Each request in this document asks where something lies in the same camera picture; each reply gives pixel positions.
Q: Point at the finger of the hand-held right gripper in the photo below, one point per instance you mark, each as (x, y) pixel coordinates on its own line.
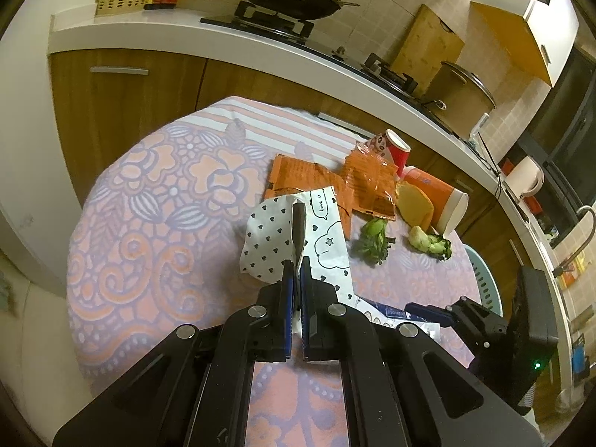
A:
(428, 313)

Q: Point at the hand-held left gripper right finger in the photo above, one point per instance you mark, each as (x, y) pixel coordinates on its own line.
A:
(305, 316)

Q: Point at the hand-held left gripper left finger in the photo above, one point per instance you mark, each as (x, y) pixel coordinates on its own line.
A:
(289, 316)

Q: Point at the blue and white wrapper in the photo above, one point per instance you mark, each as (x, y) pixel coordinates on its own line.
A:
(384, 314)

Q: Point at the teal plastic basket bin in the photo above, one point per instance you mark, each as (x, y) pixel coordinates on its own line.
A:
(486, 279)

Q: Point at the white heart-print paper bag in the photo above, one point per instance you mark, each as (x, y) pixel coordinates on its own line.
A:
(270, 237)

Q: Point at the leafy green broccoli piece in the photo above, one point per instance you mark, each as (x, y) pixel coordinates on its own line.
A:
(375, 237)

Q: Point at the bread piece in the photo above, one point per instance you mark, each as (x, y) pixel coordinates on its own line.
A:
(414, 205)

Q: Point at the orange paper cup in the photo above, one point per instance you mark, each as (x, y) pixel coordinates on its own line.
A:
(442, 195)

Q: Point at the orange snack wrapper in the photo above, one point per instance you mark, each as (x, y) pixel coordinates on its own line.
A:
(302, 174)
(370, 181)

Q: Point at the red paper cup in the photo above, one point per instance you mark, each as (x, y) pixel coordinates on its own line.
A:
(393, 151)

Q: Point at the metal faucet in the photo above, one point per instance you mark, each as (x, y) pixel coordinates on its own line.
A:
(579, 237)

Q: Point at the red box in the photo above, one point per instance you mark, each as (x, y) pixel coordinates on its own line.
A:
(534, 203)
(505, 166)

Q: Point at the white electric kettle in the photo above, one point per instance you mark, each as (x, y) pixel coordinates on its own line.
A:
(521, 179)

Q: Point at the white plug adapter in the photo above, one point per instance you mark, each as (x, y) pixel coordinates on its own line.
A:
(479, 128)

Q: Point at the dark built-in appliance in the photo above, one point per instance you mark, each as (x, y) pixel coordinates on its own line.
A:
(563, 121)

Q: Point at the steel pot with lid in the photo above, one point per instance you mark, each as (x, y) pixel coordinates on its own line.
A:
(458, 98)

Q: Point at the wooden base cabinet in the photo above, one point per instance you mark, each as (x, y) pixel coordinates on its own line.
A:
(130, 116)

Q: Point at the wooden cutting board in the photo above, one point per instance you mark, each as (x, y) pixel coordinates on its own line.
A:
(426, 49)

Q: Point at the black gas stove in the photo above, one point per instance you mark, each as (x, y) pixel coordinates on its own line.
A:
(326, 44)

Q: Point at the white kitchen countertop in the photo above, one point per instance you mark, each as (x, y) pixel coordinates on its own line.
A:
(153, 32)

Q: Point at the orange wall cabinet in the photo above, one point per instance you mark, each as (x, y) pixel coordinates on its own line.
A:
(507, 32)

